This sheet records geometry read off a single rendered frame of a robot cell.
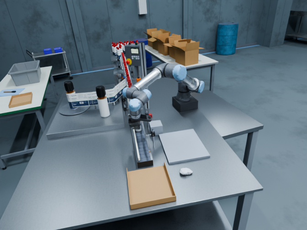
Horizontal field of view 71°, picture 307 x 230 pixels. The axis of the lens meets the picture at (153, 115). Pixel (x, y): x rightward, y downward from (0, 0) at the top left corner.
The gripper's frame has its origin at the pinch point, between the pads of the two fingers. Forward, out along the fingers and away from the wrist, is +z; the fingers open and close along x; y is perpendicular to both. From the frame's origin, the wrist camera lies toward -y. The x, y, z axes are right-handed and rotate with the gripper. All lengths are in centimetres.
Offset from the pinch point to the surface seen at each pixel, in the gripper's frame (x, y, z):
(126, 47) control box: -78, -1, -13
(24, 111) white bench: -83, 127, 72
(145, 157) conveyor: 27.7, -0.8, -7.4
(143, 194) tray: 54, 5, -17
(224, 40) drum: -422, -330, 300
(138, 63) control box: -65, -10, -4
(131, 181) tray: 43.4, 11.1, -11.2
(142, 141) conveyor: 11.5, -1.1, 2.0
